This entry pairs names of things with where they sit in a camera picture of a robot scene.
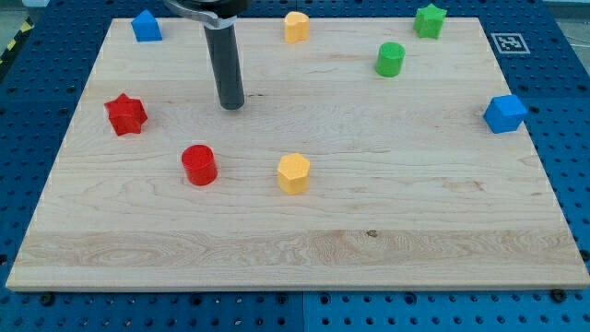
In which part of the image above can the red cylinder block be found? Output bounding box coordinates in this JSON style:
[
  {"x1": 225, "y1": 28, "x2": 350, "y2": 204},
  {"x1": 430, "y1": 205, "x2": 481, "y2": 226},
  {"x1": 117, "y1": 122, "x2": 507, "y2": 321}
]
[{"x1": 181, "y1": 145, "x2": 218, "y2": 186}]

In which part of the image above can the metal clamp on arm end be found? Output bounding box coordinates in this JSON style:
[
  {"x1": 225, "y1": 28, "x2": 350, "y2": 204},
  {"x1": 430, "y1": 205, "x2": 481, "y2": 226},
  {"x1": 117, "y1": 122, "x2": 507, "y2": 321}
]
[{"x1": 163, "y1": 0, "x2": 251, "y2": 30}]

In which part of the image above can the wooden board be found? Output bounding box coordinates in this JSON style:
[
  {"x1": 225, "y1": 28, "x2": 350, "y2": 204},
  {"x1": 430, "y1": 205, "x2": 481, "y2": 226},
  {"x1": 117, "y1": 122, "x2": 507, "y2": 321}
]
[{"x1": 6, "y1": 18, "x2": 589, "y2": 292}]

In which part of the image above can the yellow hexagon block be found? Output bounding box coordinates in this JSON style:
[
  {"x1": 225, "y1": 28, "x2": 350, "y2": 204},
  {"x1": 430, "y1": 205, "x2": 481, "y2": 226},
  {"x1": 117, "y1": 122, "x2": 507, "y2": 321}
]
[{"x1": 277, "y1": 153, "x2": 311, "y2": 195}]

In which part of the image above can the yellow heart block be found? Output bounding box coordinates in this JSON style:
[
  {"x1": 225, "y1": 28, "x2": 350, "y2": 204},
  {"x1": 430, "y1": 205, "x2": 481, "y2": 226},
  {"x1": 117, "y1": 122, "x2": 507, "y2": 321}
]
[{"x1": 284, "y1": 11, "x2": 310, "y2": 43}]

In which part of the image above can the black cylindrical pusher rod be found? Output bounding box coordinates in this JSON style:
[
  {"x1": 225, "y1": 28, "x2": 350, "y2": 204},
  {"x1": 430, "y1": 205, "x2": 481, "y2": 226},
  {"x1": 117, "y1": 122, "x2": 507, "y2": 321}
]
[{"x1": 204, "y1": 25, "x2": 244, "y2": 111}]

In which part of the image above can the green cylinder block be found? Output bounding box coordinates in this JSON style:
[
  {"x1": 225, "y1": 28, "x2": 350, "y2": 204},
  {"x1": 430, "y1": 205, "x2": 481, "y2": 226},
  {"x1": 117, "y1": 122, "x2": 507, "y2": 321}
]
[{"x1": 375, "y1": 41, "x2": 406, "y2": 77}]

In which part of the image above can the red star block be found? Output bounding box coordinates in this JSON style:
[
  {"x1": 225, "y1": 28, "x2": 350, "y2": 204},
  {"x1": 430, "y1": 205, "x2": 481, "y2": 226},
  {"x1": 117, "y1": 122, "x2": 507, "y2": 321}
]
[{"x1": 104, "y1": 93, "x2": 148, "y2": 136}]

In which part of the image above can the green star block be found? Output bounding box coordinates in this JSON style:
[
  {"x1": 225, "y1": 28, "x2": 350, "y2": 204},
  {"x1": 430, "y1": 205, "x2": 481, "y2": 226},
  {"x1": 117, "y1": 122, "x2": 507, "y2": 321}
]
[{"x1": 413, "y1": 4, "x2": 447, "y2": 40}]

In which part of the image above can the blue pentagon block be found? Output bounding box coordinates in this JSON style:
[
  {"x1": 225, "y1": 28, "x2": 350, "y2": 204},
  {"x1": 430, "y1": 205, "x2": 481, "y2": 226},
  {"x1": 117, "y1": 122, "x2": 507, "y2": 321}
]
[{"x1": 131, "y1": 9, "x2": 162, "y2": 42}]

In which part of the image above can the blue cube block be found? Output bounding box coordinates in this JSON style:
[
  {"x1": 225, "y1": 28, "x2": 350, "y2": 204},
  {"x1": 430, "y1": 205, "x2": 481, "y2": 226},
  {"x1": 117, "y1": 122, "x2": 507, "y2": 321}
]
[{"x1": 483, "y1": 95, "x2": 528, "y2": 134}]

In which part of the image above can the fiducial marker tag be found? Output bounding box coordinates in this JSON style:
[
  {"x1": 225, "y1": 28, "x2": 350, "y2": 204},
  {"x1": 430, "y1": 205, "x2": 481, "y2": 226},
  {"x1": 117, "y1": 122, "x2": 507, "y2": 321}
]
[{"x1": 490, "y1": 32, "x2": 530, "y2": 54}]

